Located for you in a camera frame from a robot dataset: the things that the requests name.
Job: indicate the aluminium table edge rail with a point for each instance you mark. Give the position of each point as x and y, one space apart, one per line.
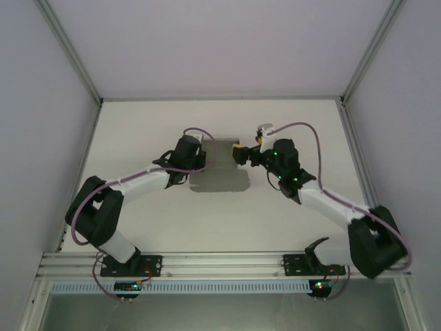
358 165
86 165

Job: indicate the grey metal panel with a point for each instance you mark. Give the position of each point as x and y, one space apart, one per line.
220 313

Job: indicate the grey cloth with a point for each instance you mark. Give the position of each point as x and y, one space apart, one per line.
217 155

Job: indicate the circuit board green light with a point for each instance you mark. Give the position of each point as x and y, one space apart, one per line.
322 286
131 286

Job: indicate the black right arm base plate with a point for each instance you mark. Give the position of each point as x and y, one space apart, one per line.
293 265

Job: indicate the left circuit board green light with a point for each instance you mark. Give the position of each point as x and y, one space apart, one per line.
131 286

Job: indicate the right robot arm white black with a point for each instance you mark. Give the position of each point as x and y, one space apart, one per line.
320 200

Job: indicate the right circuit board green light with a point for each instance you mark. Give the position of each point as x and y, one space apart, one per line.
322 286

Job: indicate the aluminium frame post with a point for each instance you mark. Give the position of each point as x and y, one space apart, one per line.
70 51
373 48

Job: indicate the aluminium mounting rail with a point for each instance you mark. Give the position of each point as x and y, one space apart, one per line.
220 263

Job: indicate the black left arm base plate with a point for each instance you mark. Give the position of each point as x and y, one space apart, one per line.
151 265

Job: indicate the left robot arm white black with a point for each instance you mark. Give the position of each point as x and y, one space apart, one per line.
144 182

